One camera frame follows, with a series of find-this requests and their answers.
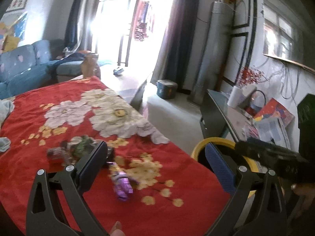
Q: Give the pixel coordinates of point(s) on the red floral blanket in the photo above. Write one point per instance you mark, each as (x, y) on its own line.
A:
(175, 194)

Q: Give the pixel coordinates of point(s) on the left hand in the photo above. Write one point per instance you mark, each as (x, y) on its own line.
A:
(117, 230)

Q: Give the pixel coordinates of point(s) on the wall television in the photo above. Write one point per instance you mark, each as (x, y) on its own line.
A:
(289, 31)

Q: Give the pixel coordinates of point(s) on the dark curtain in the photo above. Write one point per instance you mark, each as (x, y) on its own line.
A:
(175, 51)

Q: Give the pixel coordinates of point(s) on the right hand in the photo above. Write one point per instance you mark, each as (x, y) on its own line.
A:
(298, 199)

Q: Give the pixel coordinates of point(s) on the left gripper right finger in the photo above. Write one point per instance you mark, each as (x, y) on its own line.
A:
(267, 215)

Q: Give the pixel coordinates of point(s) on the white paper roll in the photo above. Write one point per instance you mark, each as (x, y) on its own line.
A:
(235, 97)

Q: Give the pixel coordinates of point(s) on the dark chocolate bar wrapper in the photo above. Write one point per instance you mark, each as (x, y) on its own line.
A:
(67, 153)

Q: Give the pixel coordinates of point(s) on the red colourful box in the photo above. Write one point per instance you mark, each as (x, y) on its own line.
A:
(275, 109)

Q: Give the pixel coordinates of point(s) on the grey standing air conditioner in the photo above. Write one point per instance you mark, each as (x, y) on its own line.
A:
(215, 51)

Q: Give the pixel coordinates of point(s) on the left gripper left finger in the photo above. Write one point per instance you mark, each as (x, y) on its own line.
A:
(45, 215)

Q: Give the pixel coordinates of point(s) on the glass tv cabinet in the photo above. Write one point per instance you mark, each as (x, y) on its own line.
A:
(220, 120)

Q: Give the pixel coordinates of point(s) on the purple snack bag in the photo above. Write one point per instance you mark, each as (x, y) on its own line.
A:
(123, 184)

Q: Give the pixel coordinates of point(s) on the red berry decoration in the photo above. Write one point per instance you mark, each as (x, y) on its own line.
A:
(249, 76)

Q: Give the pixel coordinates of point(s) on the blue sofa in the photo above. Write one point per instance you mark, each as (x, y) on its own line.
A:
(37, 65)

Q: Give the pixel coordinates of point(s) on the red silver snack wrapper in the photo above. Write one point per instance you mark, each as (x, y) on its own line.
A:
(55, 155)

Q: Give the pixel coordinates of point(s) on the framed calligraphy picture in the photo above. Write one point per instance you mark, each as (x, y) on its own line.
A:
(16, 5)

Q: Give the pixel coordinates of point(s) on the yellow rim trash bin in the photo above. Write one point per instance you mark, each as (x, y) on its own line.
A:
(226, 147)

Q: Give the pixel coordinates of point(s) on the brown paper bag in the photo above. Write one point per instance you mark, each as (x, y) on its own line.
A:
(90, 66)

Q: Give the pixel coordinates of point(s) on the world map poster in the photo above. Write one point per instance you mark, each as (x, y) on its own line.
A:
(13, 24)

